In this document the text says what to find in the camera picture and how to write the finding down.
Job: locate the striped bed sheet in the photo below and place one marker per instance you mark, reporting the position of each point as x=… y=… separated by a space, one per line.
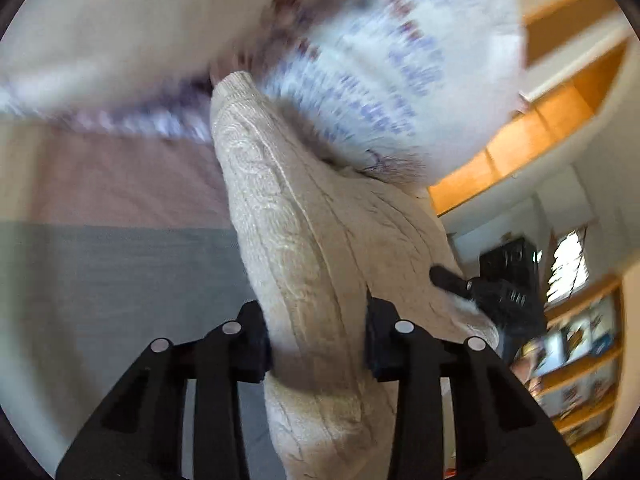
x=115 y=280

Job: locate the window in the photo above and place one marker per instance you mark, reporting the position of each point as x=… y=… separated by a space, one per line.
x=567 y=265

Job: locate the wooden bookshelf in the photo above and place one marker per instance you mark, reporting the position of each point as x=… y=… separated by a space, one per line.
x=575 y=360

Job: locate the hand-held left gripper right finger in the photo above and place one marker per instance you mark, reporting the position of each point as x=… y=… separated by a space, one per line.
x=378 y=347

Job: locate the white patterned pillow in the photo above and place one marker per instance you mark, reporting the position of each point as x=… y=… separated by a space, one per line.
x=380 y=60

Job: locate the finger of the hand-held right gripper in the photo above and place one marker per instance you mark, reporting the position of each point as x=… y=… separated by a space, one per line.
x=449 y=280

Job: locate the orange wooden headboard shelf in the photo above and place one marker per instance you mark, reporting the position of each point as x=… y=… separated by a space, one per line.
x=540 y=110

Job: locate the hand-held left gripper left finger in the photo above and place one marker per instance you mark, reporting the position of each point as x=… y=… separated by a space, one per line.
x=256 y=345

